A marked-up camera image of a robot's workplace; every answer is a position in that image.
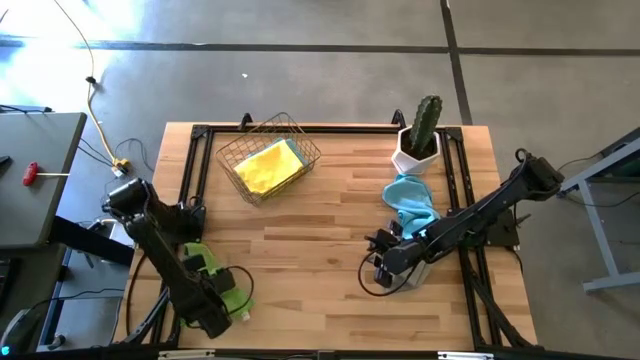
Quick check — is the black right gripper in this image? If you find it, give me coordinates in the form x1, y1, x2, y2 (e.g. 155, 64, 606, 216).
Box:
366, 220, 427, 290

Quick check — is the green microfiber towel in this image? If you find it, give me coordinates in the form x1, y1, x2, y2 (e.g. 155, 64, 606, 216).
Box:
180, 242, 255, 329

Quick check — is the light blue microfiber towel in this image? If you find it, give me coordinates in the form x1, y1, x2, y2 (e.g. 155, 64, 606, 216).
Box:
382, 173, 441, 240
257, 135, 310, 169

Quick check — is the grey microfiber towel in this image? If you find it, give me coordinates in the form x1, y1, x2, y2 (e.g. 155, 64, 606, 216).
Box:
392, 259, 432, 292

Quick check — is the copper wire basket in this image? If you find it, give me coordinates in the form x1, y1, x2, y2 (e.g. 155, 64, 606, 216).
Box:
215, 112, 323, 207

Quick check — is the yellow microfiber towel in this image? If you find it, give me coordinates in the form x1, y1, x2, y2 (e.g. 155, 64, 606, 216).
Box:
233, 138, 305, 196

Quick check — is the white faceted plant pot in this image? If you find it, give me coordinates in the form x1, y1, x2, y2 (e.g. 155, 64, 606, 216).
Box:
391, 125, 442, 176

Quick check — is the white power adapter box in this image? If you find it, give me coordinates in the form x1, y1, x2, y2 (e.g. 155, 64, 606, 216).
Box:
107, 219, 135, 246

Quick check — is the green cactus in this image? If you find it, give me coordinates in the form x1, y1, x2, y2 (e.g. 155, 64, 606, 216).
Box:
409, 94, 444, 157

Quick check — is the black support beam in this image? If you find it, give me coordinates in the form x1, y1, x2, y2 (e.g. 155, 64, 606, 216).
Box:
47, 217, 136, 266

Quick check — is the dark grey side table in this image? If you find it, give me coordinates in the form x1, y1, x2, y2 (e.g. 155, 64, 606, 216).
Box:
0, 112, 88, 251

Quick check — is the grey computer mouse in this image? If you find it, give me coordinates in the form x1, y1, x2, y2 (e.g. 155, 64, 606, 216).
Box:
0, 308, 44, 354

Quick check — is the grey-blue metal table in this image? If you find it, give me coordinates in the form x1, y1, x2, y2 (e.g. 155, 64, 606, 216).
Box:
552, 127, 640, 294

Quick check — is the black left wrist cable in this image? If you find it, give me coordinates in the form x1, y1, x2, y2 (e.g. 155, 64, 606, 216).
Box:
224, 264, 255, 317

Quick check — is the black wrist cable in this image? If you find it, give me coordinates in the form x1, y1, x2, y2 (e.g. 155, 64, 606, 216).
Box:
224, 264, 255, 317
357, 249, 426, 297

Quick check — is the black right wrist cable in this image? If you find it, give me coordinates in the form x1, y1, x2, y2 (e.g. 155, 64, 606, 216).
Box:
357, 249, 426, 297

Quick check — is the silver metal bracket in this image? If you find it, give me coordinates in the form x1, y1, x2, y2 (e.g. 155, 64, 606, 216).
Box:
158, 349, 216, 360
438, 351, 495, 360

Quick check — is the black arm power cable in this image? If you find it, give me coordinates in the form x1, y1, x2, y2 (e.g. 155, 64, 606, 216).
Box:
124, 252, 151, 336

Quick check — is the black aluminium table frame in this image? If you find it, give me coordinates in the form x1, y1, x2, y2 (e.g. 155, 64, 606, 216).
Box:
114, 109, 541, 351

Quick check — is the yellow cable plug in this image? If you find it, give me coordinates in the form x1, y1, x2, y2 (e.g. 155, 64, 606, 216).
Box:
110, 157, 132, 179

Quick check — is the thin black floor cable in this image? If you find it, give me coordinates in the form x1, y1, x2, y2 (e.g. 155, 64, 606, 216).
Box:
77, 137, 156, 174

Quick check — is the red-handled screwdriver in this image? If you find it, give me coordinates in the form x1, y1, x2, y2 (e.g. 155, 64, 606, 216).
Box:
22, 161, 70, 188

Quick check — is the yellow floor cable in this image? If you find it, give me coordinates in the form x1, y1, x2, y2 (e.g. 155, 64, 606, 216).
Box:
52, 0, 126, 169

